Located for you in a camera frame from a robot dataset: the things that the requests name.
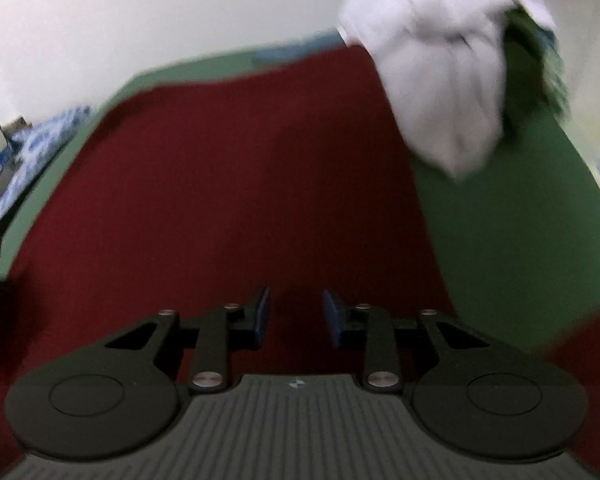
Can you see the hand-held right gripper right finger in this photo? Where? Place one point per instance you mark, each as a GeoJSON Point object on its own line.
{"type": "Point", "coordinates": [332, 320]}

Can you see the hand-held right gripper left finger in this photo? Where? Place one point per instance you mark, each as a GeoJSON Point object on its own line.
{"type": "Point", "coordinates": [262, 317]}

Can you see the dark red knit sweater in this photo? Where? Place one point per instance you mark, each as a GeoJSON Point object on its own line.
{"type": "Point", "coordinates": [230, 185]}

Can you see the white shirt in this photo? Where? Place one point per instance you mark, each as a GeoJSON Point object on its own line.
{"type": "Point", "coordinates": [430, 60]}

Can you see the blue checkered cloth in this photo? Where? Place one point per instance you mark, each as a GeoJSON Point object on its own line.
{"type": "Point", "coordinates": [35, 155]}

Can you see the green knit sweater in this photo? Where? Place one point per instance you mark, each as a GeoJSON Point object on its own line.
{"type": "Point", "coordinates": [522, 85]}

